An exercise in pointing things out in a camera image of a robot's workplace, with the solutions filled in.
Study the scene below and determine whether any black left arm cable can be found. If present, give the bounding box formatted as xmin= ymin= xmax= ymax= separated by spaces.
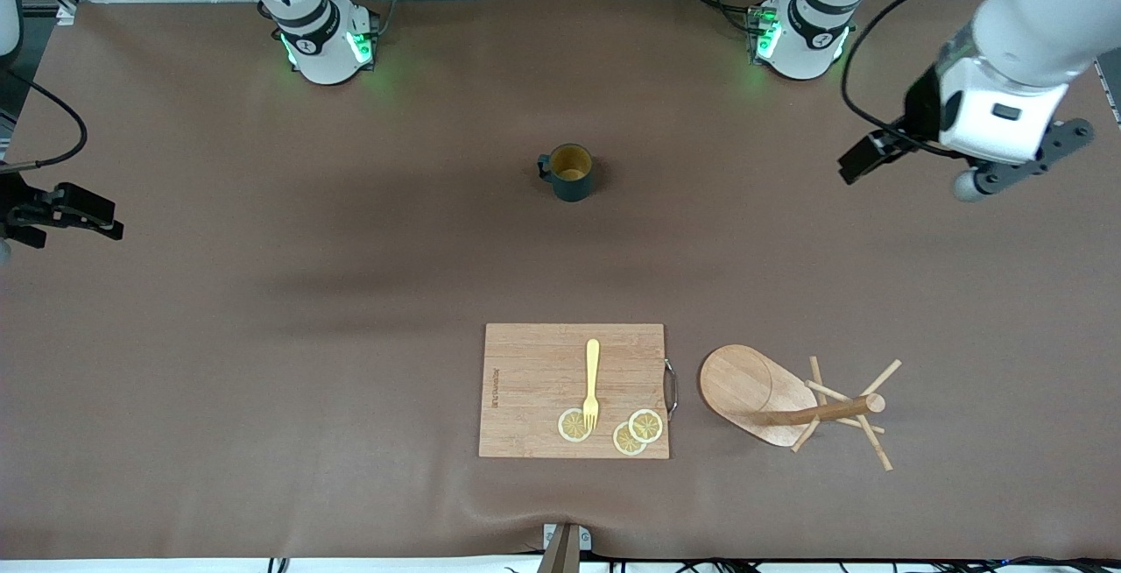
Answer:
xmin=841 ymin=0 xmax=1008 ymax=159

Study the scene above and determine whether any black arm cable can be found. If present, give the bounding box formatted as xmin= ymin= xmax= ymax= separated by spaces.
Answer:
xmin=841 ymin=0 xmax=1008 ymax=159
xmin=0 ymin=69 xmax=88 ymax=173

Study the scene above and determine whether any yellow plastic fork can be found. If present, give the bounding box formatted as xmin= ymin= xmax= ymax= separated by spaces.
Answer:
xmin=582 ymin=339 xmax=602 ymax=431

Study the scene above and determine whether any wooden cutting board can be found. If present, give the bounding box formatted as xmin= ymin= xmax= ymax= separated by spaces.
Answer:
xmin=478 ymin=322 xmax=680 ymax=460

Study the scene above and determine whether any wooden mug tree rack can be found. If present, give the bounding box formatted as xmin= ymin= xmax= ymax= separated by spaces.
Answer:
xmin=698 ymin=343 xmax=903 ymax=472

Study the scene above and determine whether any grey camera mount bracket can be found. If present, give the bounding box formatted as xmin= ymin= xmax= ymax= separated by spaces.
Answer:
xmin=536 ymin=522 xmax=593 ymax=573

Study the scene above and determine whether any brown table mat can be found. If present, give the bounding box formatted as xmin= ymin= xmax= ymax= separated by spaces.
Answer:
xmin=0 ymin=0 xmax=1121 ymax=561

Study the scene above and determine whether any dark green mug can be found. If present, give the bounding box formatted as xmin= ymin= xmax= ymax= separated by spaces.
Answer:
xmin=537 ymin=144 xmax=598 ymax=202

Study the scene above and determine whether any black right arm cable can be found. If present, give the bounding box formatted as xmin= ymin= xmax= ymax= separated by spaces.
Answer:
xmin=0 ymin=69 xmax=88 ymax=173

